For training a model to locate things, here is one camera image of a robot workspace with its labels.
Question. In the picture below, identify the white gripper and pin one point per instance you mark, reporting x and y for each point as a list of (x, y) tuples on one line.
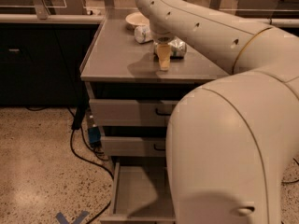
[(163, 38)]

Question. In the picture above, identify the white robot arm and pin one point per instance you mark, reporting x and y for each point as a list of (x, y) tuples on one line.
[(229, 141)]

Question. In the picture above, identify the grey drawer cabinet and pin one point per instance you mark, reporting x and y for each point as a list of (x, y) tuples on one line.
[(117, 67)]

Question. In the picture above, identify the top grey drawer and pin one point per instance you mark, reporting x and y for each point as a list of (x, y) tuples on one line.
[(143, 113)]

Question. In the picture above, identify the grey drawer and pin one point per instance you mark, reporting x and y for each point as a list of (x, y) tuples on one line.
[(143, 113), (140, 195), (133, 146)]

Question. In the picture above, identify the middle grey drawer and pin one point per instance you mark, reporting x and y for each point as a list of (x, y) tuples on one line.
[(133, 146)]

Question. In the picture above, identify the bottom grey drawer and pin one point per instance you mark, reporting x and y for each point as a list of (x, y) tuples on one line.
[(140, 195)]

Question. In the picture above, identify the white plastic bottle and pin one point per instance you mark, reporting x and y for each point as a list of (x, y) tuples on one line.
[(143, 34)]

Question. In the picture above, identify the white bowl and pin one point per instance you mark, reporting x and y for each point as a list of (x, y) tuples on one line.
[(136, 19)]

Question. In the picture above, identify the blue power box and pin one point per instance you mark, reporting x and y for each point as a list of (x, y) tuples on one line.
[(94, 136)]

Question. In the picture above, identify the blue tape cross mark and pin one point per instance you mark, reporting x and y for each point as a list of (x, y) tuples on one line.
[(78, 219)]

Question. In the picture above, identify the white horizontal rail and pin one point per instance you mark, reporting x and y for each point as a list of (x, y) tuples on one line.
[(84, 19)]

